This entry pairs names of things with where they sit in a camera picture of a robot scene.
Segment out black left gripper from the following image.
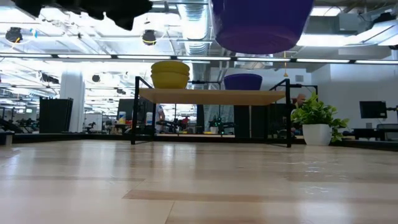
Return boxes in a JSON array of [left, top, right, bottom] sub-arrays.
[[12, 0, 153, 31]]

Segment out yellow bowls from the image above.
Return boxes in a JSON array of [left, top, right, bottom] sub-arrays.
[[150, 72, 190, 90]]

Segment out long ceiling light strip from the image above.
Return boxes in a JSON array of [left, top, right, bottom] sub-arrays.
[[0, 53, 398, 65]]

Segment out black cabinet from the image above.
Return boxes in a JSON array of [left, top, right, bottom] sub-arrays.
[[39, 97, 74, 134]]

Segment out small grey box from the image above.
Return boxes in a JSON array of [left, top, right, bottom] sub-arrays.
[[0, 130, 16, 146]]

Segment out green plant in white pot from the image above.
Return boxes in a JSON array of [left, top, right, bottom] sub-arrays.
[[290, 92, 351, 146]]

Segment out black computer monitor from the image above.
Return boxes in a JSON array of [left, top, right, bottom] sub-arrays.
[[359, 101, 388, 119]]

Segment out black ceiling camera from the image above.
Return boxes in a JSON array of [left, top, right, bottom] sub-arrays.
[[5, 27, 24, 44], [142, 29, 157, 47]]

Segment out wooden shelf with black frame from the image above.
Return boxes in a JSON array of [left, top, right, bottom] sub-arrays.
[[130, 75, 293, 149]]

